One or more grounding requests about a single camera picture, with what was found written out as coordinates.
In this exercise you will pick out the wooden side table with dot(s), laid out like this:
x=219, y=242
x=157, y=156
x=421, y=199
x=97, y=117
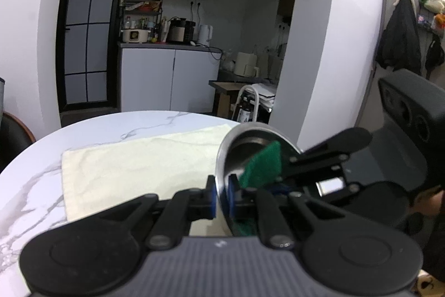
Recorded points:
x=224, y=95

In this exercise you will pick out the white trolley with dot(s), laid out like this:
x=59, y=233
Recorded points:
x=248, y=104

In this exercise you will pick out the green scouring pad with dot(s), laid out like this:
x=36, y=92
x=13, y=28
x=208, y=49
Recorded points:
x=262, y=164

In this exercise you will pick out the metal kitchen rack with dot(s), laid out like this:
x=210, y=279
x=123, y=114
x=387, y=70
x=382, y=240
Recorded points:
x=140, y=8

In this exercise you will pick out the stainless steel bowl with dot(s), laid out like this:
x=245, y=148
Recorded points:
x=222, y=164

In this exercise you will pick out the person's right hand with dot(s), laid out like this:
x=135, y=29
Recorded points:
x=429, y=203

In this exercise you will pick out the black hanging jacket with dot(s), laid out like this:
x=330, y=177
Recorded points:
x=399, y=36

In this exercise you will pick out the dark chair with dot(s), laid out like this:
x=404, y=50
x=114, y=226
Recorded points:
x=15, y=140

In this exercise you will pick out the white lower cabinet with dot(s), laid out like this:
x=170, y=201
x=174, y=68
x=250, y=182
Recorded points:
x=167, y=77

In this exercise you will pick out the white electric kettle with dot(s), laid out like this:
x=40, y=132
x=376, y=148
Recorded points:
x=205, y=35

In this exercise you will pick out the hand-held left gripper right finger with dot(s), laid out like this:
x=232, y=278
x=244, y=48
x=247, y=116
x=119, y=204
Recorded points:
x=231, y=195

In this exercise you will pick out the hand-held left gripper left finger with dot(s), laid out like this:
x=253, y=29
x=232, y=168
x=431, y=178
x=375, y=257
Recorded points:
x=210, y=201

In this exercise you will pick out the black framed glass door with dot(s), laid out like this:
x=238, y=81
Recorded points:
x=88, y=29

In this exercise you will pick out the cream cloth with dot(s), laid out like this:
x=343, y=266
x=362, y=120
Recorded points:
x=139, y=168

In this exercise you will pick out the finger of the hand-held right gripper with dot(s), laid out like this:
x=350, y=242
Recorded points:
x=306, y=186
x=333, y=145

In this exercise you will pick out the cream air fryer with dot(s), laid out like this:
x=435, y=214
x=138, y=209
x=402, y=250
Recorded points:
x=245, y=64

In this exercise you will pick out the white rice cooker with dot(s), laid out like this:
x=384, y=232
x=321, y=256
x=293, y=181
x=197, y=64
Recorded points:
x=135, y=35

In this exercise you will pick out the black coffee machine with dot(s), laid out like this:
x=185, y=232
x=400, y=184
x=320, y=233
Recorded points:
x=179, y=29

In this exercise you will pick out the black hanging bag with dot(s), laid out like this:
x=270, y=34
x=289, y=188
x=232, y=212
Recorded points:
x=435, y=55

